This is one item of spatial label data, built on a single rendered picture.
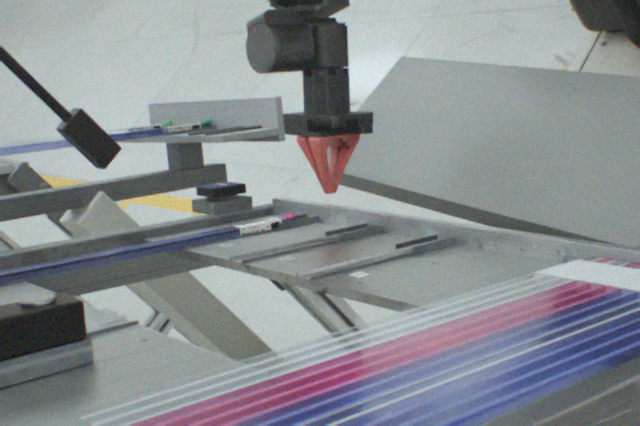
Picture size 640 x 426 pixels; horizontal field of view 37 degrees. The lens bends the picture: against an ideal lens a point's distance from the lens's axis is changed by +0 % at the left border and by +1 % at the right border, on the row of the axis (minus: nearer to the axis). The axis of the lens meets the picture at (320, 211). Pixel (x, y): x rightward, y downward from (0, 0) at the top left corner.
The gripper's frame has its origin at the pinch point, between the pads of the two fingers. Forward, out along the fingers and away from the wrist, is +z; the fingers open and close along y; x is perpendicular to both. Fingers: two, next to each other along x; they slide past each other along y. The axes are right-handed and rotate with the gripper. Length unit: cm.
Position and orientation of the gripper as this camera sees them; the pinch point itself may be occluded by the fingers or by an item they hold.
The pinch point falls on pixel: (330, 186)
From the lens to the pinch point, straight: 118.2
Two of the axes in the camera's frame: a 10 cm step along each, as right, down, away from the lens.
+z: 0.4, 9.8, 1.7
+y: 6.3, 1.1, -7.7
